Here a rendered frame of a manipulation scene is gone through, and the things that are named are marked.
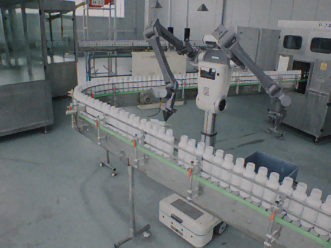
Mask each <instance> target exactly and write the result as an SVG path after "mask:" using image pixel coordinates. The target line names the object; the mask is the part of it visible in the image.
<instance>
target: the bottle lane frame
mask: <svg viewBox="0 0 331 248"><path fill-rule="evenodd" d="M78 115H79V119H81V120H82V125H84V126H82V127H83V132H82V131H81V134H82V135H84V136H85V137H87V138H88V139H90V140H91V141H93V142H94V143H96V144H98V143H99V139H98V137H99V134H98V127H96V123H95V122H92V120H90V119H88V118H87V117H84V116H82V115H80V114H78ZM105 133H106V136H105ZM104 136H105V138H106V140H107V142H106V143H104V142H105V138H102V140H101V141H102V143H103V144H102V145H101V147H102V148H104V149H105V150H107V151H108V152H110V153H111V154H114V155H115V156H117V157H118V158H120V152H121V151H122V152H124V153H126V154H127V155H128V157H129V165H131V166H132V167H134V166H135V161H134V159H135V148H134V147H133V142H130V141H129V140H128V139H125V138H124V137H122V136H119V135H118V134H115V133H113V132H112V131H110V130H109V129H107V128H105V127H104V126H100V137H104ZM142 154H145V158H143V159H144V160H145V164H144V165H142V159H141V158H142ZM138 159H141V160H140V161H139V166H140V165H142V166H140V167H139V169H138V170H139V171H141V172H142V173H143V174H145V175H146V176H149V177H150V178H152V179H153V180H154V181H156V182H158V183H159V184H162V185H163V186H165V187H166V188H168V189H169V190H171V191H172V192H174V193H176V194H178V195H179V196H181V197H182V198H185V199H186V200H187V197H188V190H189V179H190V177H188V171H187V172H186V171H185V169H183V168H180V167H178V166H177V165H175V164H173V163H171V161H167V160H166V159H162V158H161V157H159V156H157V155H156V154H154V153H153V152H150V151H149V150H146V149H145V148H142V147H141V146H138ZM134 168H135V167H134ZM197 183H200V189H198V190H199V195H198V196H197V197H194V198H193V201H191V203H193V204H194V205H196V206H198V207H199V208H201V209H203V210H205V212H207V213H209V214H211V215H212V216H215V217H216V218H218V219H219V220H222V221H223V222H224V223H227V224H228V225H229V226H231V227H233V228H235V229H236V230H238V231H240V232H241V233H243V234H245V235H246V236H248V237H250V238H252V239H254V240H255V241H257V242H258V243H261V244H262V245H263V246H264V242H265V238H266V234H267V231H268V227H269V224H270V218H271V215H270V213H269V212H268V211H267V210H268V209H267V210H263V209H261V208H260V206H255V205H253V204H252V203H253V202H252V203H249V202H247V201H246V200H245V199H244V200H243V199H241V198H239V197H238V195H237V196H235V195H233V194H231V192H232V191H231V192H227V191H225V189H222V188H220V187H219V186H215V185H214V184H212V183H213V182H212V183H210V182H207V180H203V179H202V178H201V177H198V176H195V174H194V175H193V183H192V191H193V190H195V189H196V188H197ZM277 224H278V225H279V226H280V230H279V231H277V232H276V233H278V237H277V239H275V240H274V241H273V242H272V243H271V247H269V248H331V244H330V243H329V241H330V240H328V241H325V240H323V239H321V238H320V237H319V235H318V236H315V235H312V234H311V233H310V230H309V231H305V230H303V229H301V226H299V227H297V226H295V225H293V224H292V222H290V223H289V222H287V221H285V220H283V218H279V217H277V216H275V220H274V224H273V227H272V232H271V234H273V232H275V231H276V230H275V229H276V226H277Z"/></svg>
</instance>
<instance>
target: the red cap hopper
mask: <svg viewBox="0 0 331 248"><path fill-rule="evenodd" d="M89 1H90V3H91V4H89ZM112 1H114V8H111V2H112ZM116 2H117V0H88V4H86V7H85V5H84V6H83V25H84V28H83V32H84V40H86V30H87V39H88V40H89V42H90V34H91V36H93V34H94V35H95V36H96V37H97V35H96V34H95V33H94V32H93V31H92V30H91V29H108V30H107V31H106V32H105V33H104V34H102V36H104V35H105V34H106V33H107V32H108V31H109V34H108V35H107V37H109V41H111V39H112V33H113V32H114V40H117V31H116V22H117V14H116ZM107 4H109V8H102V7H103V6H105V5H107ZM90 9H91V10H106V11H109V28H104V27H94V28H91V27H89V10H90ZM85 10H86V13H87V18H86V15H85ZM112 10H114V26H115V27H111V20H112V13H111V11H112ZM86 21H87V27H86ZM112 29H113V30H112ZM89 30H90V31H91V32H90V31H89ZM92 33H93V34H92ZM89 58H90V52H88V59H89ZM89 62H90V61H89ZM85 68H86V81H85V82H87V81H88V71H87V68H88V66H87V52H85ZM93 68H94V66H93V67H92V68H91V63H90V76H91V77H93V75H94V74H108V72H104V73H97V71H98V70H99V69H97V70H96V71H95V72H94V73H92V71H91V70H92V69H93ZM117 72H118V66H117V58H115V73H113V72H112V58H110V75H117ZM94 77H95V76H94Z"/></svg>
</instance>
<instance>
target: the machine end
mask: <svg viewBox="0 0 331 248"><path fill-rule="evenodd" d="M277 27H278V28H282V29H281V34H280V36H279V37H278V39H280V42H279V49H278V54H277V63H276V66H275V68H276V69H275V70H274V71H277V69H278V64H279V62H278V61H279V57H280V55H282V56H290V59H289V62H288V70H287V71H290V70H294V71H295V70H297V71H301V73H309V74H308V75H305V77H307V76H308V81H307V85H306V89H305V90H298V91H292V92H286V94H287V96H288V97H289V98H290V99H291V103H290V105H288V106H285V107H284V110H286V116H285V118H284V119H283V120H282V123H285V124H286V125H290V126H293V127H294V128H297V129H299V130H301V131H305V132H307V133H309V134H311V135H313V136H315V137H316V139H314V140H313V142H316V143H319V142H320V141H318V140H317V138H319V137H322V136H328V135H331V21H328V22H323V21H283V20H278V25H277ZM274 102H275V97H273V98H271V102H270V108H269V109H268V115H269V114H270V110H273V108H274Z"/></svg>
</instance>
